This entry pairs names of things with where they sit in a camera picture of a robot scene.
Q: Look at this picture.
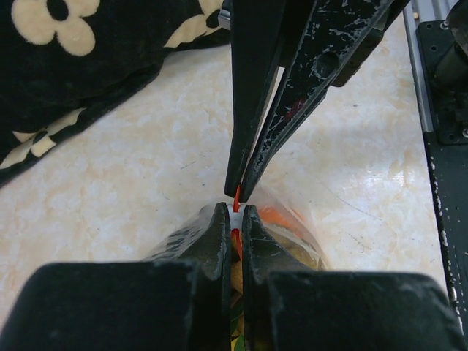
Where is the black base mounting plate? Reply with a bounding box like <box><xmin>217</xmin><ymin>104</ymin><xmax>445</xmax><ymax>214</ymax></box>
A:
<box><xmin>416</xmin><ymin>0</ymin><xmax>468</xmax><ymax>304</ymax></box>

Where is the aluminium frame rail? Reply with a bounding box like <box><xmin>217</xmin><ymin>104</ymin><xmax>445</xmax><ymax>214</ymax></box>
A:
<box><xmin>403</xmin><ymin>1</ymin><xmax>434</xmax><ymax>132</ymax></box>

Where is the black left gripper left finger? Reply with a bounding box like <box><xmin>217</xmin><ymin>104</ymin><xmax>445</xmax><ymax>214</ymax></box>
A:
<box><xmin>9</xmin><ymin>203</ymin><xmax>231</xmax><ymax>350</ymax></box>

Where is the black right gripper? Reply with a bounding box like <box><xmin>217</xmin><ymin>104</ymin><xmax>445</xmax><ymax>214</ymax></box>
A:
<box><xmin>224</xmin><ymin>1</ymin><xmax>409</xmax><ymax>202</ymax></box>

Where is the clear zip top bag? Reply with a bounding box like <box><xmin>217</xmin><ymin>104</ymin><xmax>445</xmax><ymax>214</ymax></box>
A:
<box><xmin>145</xmin><ymin>188</ymin><xmax>327</xmax><ymax>350</ymax></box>

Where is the brown longan bunch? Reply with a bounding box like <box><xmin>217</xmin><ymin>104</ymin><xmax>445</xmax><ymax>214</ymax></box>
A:
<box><xmin>230</xmin><ymin>226</ymin><xmax>325</xmax><ymax>350</ymax></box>

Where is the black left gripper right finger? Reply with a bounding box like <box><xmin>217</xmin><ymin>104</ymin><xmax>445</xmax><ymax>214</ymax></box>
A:
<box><xmin>242</xmin><ymin>205</ymin><xmax>467</xmax><ymax>350</ymax></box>

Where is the black floral pillow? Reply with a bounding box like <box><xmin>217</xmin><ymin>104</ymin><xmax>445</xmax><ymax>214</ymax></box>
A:
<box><xmin>1</xmin><ymin>1</ymin><xmax>230</xmax><ymax>184</ymax></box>

